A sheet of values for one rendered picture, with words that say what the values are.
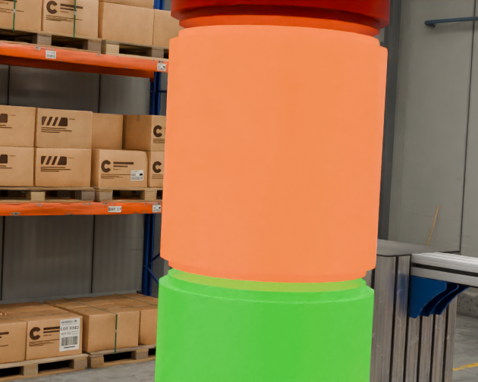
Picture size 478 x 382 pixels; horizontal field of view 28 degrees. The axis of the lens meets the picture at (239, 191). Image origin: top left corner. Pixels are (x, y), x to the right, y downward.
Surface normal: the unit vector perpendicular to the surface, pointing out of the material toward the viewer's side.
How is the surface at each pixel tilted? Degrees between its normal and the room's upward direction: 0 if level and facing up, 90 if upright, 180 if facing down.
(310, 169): 90
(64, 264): 90
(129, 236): 90
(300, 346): 90
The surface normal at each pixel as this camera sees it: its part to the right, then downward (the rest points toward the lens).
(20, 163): 0.70, 0.06
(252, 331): -0.19, 0.04
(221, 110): -0.44, 0.03
